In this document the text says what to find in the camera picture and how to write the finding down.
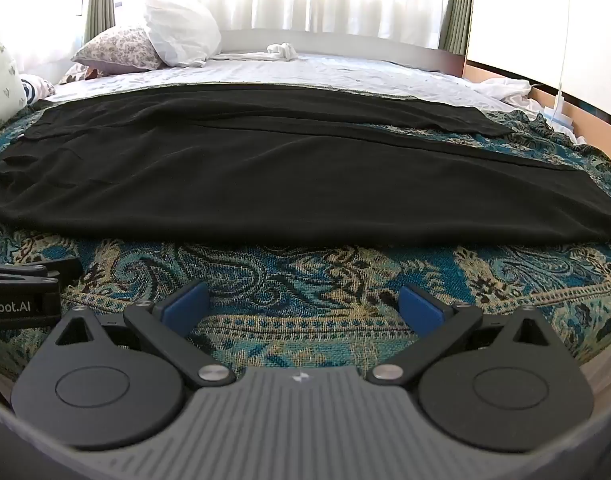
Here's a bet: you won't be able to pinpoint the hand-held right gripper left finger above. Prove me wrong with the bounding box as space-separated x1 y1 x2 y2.
56 280 236 389

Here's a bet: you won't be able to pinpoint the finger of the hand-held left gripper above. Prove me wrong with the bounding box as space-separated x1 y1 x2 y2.
0 257 82 283

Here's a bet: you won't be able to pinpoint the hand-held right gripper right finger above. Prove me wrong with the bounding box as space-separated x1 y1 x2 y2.
368 282 555 389

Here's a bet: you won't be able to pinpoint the black pants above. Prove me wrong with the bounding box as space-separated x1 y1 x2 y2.
0 82 611 253

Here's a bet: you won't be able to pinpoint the teal paisley blanket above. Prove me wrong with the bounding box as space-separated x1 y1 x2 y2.
0 82 611 401

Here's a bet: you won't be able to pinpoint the dark and white patterned cushion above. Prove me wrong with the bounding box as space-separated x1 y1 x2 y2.
20 74 56 107

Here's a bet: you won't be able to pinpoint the pale green leaf-print pillow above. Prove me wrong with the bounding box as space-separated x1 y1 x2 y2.
0 27 29 136

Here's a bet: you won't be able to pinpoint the floral pillow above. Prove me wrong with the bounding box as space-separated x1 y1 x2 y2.
60 62 102 84
70 25 166 75

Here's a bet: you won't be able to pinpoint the large white crumpled cloth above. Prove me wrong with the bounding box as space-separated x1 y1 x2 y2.
473 77 544 112

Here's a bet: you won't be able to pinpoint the white bed sheet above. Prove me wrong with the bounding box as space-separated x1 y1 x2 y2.
46 50 541 116

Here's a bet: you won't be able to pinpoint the grey headboard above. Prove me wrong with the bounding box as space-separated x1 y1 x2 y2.
218 29 467 79

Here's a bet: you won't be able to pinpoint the small white crumpled cloth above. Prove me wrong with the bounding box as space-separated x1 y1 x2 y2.
266 42 299 61

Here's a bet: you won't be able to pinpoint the white pillow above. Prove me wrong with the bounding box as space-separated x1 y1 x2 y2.
143 0 222 68

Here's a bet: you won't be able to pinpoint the green curtain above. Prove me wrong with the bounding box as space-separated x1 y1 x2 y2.
439 0 476 56
83 0 117 44

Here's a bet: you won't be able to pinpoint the white cable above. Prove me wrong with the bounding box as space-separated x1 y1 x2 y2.
555 0 571 111

